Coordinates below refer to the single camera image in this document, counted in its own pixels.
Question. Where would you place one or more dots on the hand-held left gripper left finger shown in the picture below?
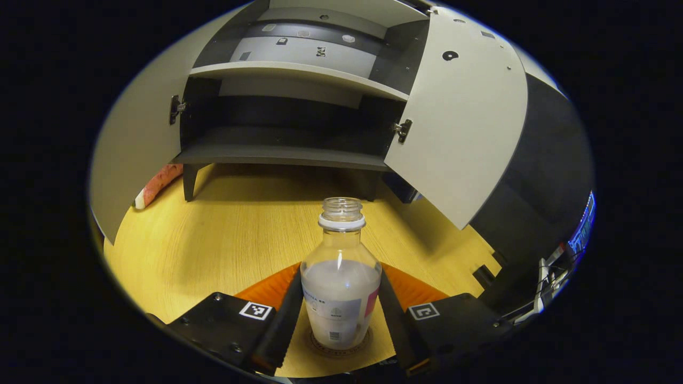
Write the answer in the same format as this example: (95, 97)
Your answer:
(277, 330)

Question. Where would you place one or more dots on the white and grey cabinet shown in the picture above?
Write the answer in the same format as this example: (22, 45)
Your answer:
(288, 128)

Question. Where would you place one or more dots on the orange red soft object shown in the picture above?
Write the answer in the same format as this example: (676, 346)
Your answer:
(157, 184)

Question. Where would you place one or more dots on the dark blue box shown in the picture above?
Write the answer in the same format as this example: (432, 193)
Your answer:
(400, 188)

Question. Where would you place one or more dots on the clear glass bottle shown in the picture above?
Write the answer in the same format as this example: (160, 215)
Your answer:
(341, 282)

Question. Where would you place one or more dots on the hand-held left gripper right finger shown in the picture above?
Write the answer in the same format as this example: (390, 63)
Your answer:
(395, 330)

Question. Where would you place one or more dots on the white cabinet door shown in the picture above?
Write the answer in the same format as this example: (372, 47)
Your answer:
(459, 128)
(144, 122)

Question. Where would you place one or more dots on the round dark coaster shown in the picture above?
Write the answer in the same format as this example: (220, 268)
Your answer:
(315, 346)

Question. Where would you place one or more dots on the black backdrop cloth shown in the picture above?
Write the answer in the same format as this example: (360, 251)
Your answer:
(544, 176)

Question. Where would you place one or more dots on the white cabinet shelf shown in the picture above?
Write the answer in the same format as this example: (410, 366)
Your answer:
(299, 74)

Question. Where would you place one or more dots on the metal door hinge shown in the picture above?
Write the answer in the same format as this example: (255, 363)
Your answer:
(175, 109)
(403, 130)

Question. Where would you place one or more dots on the blue lit screen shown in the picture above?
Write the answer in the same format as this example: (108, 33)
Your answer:
(582, 226)

